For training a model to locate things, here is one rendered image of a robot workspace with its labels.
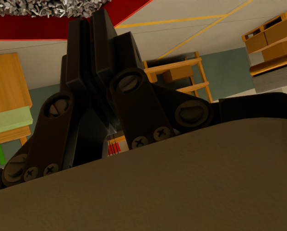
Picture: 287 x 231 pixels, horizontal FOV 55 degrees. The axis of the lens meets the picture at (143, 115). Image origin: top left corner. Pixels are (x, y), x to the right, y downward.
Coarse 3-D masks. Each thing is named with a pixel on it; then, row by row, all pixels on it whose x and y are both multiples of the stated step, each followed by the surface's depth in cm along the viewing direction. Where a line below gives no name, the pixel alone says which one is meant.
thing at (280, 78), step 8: (280, 56) 26; (264, 64) 28; (272, 64) 27; (280, 64) 26; (256, 72) 28; (264, 72) 28; (272, 72) 27; (280, 72) 26; (256, 80) 28; (264, 80) 28; (272, 80) 27; (280, 80) 27; (256, 88) 29; (264, 88) 28; (272, 88) 27
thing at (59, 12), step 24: (0, 0) 42; (24, 0) 46; (48, 0) 45; (72, 0) 48; (96, 0) 52; (120, 0) 55; (144, 0) 51; (0, 24) 48; (24, 24) 51; (48, 24) 54
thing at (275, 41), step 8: (280, 16) 540; (264, 24) 570; (272, 24) 593; (280, 24) 538; (256, 32) 636; (264, 32) 581; (272, 32) 560; (280, 32) 543; (248, 40) 621; (256, 40) 601; (264, 40) 583; (272, 40) 565; (280, 40) 558; (248, 48) 627; (256, 48) 606; (264, 48) 608; (272, 48) 616; (280, 48) 599; (264, 56) 640; (272, 56) 621
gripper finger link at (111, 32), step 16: (96, 16) 11; (96, 32) 10; (112, 32) 11; (128, 32) 11; (96, 48) 10; (112, 48) 10; (128, 48) 10; (96, 64) 9; (112, 64) 9; (128, 64) 10; (96, 80) 9; (160, 96) 8; (176, 96) 8; (192, 96) 8; (176, 112) 8; (192, 112) 8; (208, 112) 8; (176, 128) 8; (192, 128) 7
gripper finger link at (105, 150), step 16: (64, 96) 9; (48, 112) 9; (64, 112) 8; (80, 112) 9; (48, 128) 8; (64, 128) 8; (32, 144) 8; (48, 144) 8; (64, 144) 8; (32, 160) 8; (48, 160) 7; (64, 160) 7; (32, 176) 7
